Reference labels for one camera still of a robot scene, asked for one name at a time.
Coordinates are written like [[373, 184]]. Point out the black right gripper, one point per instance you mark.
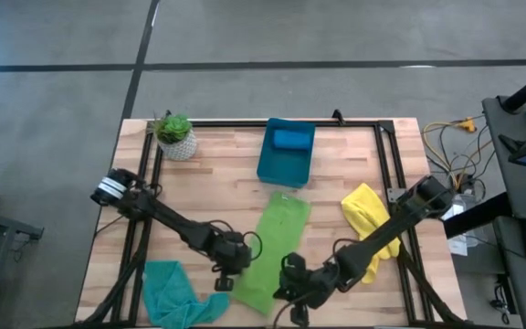
[[313, 285]]

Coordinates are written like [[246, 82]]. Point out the yellow microfiber towel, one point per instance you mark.
[[363, 210]]

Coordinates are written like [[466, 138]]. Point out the blue microfiber towel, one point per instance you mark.
[[292, 139]]

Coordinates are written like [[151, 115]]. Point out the black aluminium table frame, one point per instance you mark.
[[226, 123]]

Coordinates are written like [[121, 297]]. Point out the green microfiber towel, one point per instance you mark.
[[281, 228]]

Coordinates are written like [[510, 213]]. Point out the grey metal bracket plate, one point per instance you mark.
[[393, 195]]

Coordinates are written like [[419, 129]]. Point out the grey desk with keyboard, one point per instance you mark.
[[518, 283]]

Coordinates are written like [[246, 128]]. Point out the teal plastic bin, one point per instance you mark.
[[286, 169]]

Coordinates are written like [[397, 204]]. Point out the black clamp on table edge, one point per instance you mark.
[[337, 116]]

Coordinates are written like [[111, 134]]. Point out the white box on floor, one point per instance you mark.
[[455, 210]]

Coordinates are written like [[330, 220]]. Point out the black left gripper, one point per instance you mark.
[[231, 253]]

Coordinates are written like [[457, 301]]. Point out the grey desk with laptop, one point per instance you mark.
[[518, 192]]

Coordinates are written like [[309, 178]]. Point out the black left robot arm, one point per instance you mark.
[[176, 224]]

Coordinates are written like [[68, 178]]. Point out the black desk beam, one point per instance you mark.
[[473, 217]]

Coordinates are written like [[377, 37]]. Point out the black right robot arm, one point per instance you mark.
[[381, 233]]

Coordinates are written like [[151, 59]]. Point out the teal microfiber towel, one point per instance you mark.
[[171, 292]]

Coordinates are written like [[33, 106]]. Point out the succulent plant in white pot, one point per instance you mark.
[[176, 134]]

